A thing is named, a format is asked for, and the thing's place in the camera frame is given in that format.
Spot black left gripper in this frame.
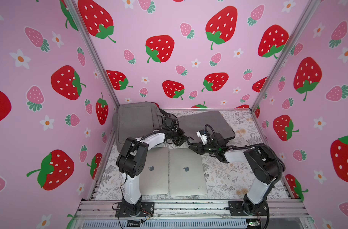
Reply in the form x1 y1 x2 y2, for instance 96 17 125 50
169 127 190 146

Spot dark grey laptop sleeve with handle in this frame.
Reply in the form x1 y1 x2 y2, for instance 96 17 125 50
178 110 236 144

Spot silver laptop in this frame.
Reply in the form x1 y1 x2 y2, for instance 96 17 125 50
140 147 169 196
169 148 207 197

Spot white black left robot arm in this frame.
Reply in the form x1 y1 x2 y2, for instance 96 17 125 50
116 112 189 215

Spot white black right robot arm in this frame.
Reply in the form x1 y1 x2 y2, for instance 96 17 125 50
189 124 286 216

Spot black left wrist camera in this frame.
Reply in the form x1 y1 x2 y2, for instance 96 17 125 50
163 117 179 130

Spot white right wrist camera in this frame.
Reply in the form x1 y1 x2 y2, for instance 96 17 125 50
196 129 211 145

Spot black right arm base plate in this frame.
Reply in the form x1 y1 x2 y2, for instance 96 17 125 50
227 201 269 217

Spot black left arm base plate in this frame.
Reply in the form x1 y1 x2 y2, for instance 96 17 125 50
115 201 155 218

